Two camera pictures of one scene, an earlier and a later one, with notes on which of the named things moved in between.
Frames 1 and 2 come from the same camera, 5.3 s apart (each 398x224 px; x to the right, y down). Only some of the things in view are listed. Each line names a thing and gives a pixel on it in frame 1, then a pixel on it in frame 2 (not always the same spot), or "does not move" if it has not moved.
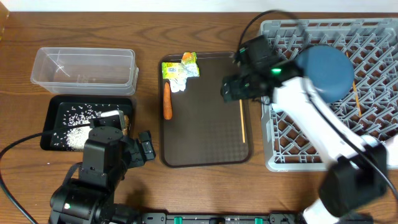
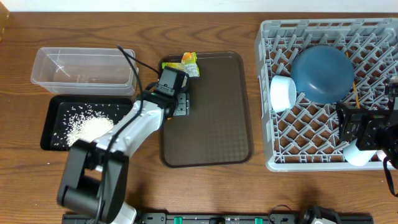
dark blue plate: (329, 70) does not move
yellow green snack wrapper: (188, 68) does not move
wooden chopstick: (356, 93) does not move
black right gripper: (233, 90) to (369, 122)
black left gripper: (141, 155) to (185, 110)
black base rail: (214, 218) does not move
